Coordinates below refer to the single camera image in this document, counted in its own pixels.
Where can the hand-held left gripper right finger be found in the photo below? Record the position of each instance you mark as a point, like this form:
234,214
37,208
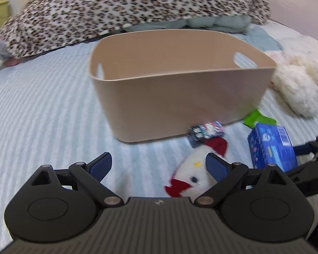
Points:
216,167

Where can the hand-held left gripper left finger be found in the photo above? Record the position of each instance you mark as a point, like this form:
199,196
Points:
102,166

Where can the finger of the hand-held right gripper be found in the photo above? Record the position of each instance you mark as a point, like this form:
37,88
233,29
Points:
311,176
300,149

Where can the white cat plush toy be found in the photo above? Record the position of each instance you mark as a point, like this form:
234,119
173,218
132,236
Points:
190,169

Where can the blue cardboard box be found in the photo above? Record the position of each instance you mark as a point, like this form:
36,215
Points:
270,146

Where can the patterned small pouch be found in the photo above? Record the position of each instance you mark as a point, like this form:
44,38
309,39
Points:
208,130

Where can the green packet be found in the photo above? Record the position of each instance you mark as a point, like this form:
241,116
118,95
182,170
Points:
255,119

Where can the white fluffy plush toy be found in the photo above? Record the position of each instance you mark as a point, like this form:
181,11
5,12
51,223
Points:
299,84

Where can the striped light blue bed sheet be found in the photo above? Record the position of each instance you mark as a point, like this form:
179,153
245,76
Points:
47,105

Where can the beige plastic basket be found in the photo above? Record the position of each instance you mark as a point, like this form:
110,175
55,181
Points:
175,90

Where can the teal quilted cloth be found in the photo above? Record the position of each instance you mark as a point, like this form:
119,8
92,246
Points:
222,22

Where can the leopard print pillow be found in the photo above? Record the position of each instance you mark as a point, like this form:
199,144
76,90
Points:
122,8

